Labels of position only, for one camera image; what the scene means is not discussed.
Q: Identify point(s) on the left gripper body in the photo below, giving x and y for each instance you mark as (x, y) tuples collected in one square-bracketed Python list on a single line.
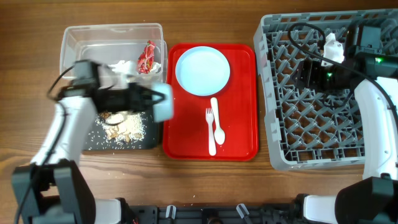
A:
[(116, 101)]

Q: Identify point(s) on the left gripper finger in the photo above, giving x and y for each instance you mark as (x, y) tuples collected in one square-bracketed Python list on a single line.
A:
[(150, 104), (152, 92)]

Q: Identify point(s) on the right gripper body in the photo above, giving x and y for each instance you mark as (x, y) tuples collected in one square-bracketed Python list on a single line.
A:
[(314, 77)]

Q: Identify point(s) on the light blue food bowl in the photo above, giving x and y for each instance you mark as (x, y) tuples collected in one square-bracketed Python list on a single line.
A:
[(163, 110)]

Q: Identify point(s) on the red snack wrapper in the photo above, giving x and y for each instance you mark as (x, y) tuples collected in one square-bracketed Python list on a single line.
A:
[(146, 59)]

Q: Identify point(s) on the white napkin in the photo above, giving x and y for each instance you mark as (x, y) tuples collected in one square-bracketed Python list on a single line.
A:
[(130, 68)]

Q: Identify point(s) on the rice and meat leftovers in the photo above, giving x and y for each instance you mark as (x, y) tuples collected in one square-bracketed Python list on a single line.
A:
[(120, 128)]

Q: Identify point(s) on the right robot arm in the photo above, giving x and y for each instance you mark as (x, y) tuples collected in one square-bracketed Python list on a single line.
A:
[(360, 66)]

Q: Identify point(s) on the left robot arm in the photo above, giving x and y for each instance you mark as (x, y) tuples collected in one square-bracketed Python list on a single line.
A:
[(51, 189)]

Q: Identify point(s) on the grey dishwasher rack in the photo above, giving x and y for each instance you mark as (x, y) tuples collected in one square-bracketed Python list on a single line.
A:
[(306, 130)]

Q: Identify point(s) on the black waste tray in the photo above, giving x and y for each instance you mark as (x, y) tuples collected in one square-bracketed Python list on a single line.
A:
[(150, 141)]

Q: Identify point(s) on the clear plastic waste bin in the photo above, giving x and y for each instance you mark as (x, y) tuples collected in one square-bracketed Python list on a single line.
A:
[(107, 44)]

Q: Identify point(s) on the red serving tray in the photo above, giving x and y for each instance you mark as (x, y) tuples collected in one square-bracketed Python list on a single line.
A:
[(185, 136)]

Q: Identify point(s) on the white plastic fork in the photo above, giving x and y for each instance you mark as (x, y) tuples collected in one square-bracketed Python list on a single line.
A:
[(211, 140)]

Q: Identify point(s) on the light blue plate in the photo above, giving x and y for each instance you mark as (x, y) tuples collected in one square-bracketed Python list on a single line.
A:
[(202, 71)]

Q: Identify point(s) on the white plastic spoon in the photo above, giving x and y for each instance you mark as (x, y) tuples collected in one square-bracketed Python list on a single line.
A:
[(219, 133)]

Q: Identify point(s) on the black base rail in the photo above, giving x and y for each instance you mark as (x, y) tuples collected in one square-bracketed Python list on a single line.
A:
[(241, 213)]

